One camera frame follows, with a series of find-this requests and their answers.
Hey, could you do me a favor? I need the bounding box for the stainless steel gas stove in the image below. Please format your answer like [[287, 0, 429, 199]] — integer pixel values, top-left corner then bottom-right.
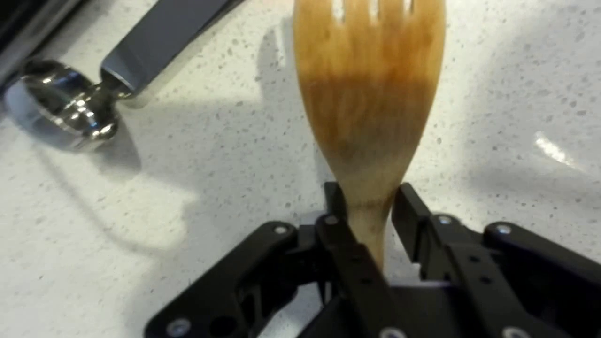
[[0, 0, 84, 86]]

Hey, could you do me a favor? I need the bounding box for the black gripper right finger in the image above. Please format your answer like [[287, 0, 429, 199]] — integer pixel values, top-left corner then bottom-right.
[[390, 182, 601, 338]]

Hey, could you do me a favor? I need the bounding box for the wooden slotted spatula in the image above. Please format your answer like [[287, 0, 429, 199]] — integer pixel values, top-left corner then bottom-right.
[[290, 0, 448, 272]]

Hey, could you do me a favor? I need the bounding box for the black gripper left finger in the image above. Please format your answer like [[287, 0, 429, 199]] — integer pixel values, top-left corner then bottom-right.
[[144, 180, 409, 338]]

